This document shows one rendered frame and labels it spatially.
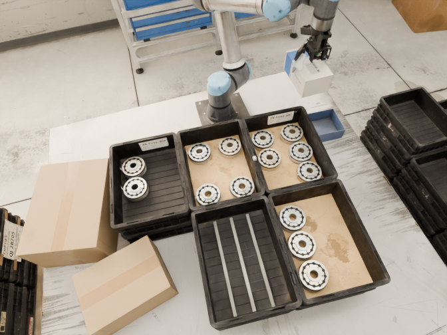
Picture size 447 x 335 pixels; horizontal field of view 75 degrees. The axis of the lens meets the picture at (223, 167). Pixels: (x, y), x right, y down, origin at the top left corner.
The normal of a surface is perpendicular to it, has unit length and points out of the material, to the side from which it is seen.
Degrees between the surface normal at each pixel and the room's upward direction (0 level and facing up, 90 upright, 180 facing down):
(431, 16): 90
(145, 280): 0
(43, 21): 90
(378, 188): 0
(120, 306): 0
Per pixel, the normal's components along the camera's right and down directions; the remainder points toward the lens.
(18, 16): 0.28, 0.81
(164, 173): -0.05, -0.52
